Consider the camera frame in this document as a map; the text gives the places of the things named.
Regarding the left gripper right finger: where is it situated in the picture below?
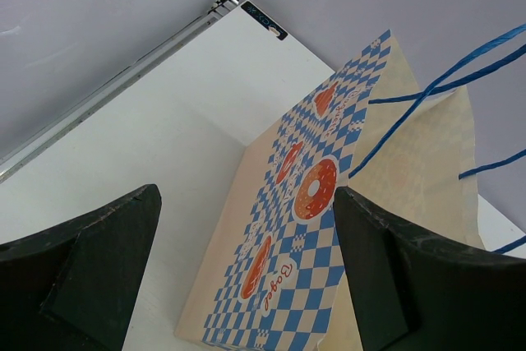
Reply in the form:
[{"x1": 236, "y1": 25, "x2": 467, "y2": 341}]
[{"x1": 334, "y1": 187, "x2": 525, "y2": 350}]

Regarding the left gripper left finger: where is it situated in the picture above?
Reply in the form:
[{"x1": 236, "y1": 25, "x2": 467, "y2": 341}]
[{"x1": 1, "y1": 184, "x2": 162, "y2": 350}]

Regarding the blue checkered paper bag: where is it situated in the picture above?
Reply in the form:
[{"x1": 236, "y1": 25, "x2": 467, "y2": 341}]
[{"x1": 174, "y1": 24, "x2": 526, "y2": 351}]

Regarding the left blue corner label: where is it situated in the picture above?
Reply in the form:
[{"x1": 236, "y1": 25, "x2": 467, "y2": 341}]
[{"x1": 241, "y1": 1, "x2": 288, "y2": 41}]

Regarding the aluminium frame rail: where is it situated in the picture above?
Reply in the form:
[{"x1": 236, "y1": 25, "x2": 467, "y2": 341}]
[{"x1": 1, "y1": 0, "x2": 239, "y2": 182}]

